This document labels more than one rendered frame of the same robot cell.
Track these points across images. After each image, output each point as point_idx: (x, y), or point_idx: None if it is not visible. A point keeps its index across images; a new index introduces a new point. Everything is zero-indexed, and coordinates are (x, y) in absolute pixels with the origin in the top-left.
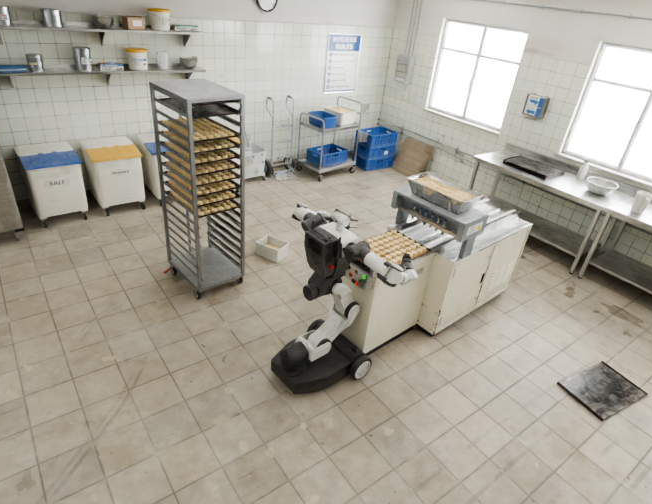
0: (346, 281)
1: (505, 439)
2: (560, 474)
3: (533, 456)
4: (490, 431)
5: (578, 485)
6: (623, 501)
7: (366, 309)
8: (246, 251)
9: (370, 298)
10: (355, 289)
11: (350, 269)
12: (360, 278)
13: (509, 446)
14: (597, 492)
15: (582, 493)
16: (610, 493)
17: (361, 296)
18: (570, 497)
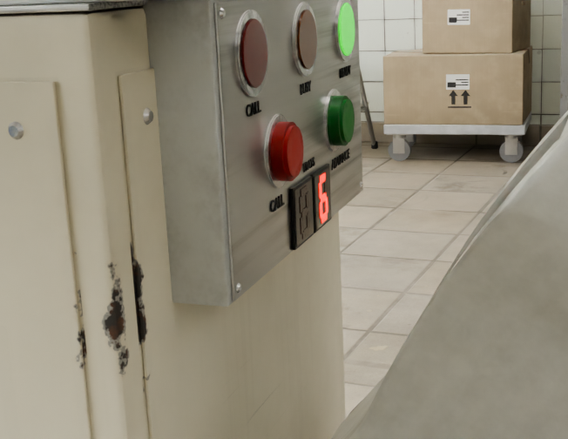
0: (185, 405)
1: (349, 389)
2: (367, 325)
3: (356, 354)
4: (349, 412)
5: (369, 310)
6: (345, 280)
7: (334, 408)
8: None
9: (336, 252)
10: (261, 351)
11: (263, 81)
12: (330, 88)
13: (368, 381)
14: (360, 296)
15: (387, 306)
16: (342, 287)
17: (300, 343)
18: (418, 313)
